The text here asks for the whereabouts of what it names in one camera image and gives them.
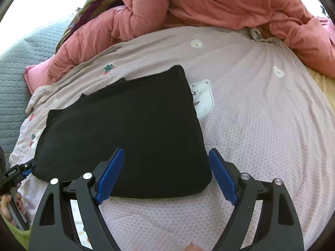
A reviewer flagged black sweater with orange cuffs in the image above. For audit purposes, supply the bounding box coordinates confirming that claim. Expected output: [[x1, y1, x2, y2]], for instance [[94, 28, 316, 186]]
[[33, 65, 212, 199]]

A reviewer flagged person's right hand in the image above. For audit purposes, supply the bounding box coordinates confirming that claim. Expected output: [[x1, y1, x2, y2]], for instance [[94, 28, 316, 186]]
[[184, 243, 204, 251]]

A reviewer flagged beige strawberry bear blanket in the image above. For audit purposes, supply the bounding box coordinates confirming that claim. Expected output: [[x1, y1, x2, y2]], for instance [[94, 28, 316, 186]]
[[9, 27, 334, 250]]

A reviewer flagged grey quilted headboard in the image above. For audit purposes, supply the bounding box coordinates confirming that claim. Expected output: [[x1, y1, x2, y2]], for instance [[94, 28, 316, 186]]
[[0, 17, 71, 165]]

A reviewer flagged yellow bed sheet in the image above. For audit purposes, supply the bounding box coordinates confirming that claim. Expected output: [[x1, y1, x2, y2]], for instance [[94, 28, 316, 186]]
[[305, 66, 335, 112]]

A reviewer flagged pink quilted comforter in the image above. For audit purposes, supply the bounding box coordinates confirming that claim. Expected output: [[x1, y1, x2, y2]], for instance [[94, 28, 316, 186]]
[[24, 0, 334, 92]]

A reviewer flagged striped multicolour cloth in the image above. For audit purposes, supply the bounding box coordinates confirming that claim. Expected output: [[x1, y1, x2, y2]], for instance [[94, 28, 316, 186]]
[[55, 0, 124, 53]]

